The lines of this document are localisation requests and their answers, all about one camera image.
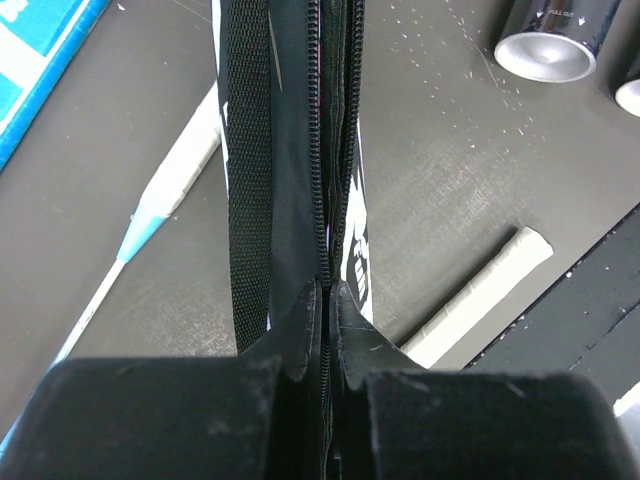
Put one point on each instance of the black sport racket bag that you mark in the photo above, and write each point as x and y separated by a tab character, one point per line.
289	77

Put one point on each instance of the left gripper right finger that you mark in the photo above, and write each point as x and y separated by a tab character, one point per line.
393	419

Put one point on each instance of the blue sport racket bag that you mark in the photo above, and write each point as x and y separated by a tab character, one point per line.
38	41

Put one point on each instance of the white badminton racket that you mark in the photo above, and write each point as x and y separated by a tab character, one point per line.
524	252

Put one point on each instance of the black shuttlecock tube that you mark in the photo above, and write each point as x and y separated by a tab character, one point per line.
554	41
626	79

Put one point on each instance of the blue badminton racket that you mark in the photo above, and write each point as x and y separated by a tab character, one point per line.
166	190

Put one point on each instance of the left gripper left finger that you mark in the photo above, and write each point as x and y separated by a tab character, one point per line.
253	416

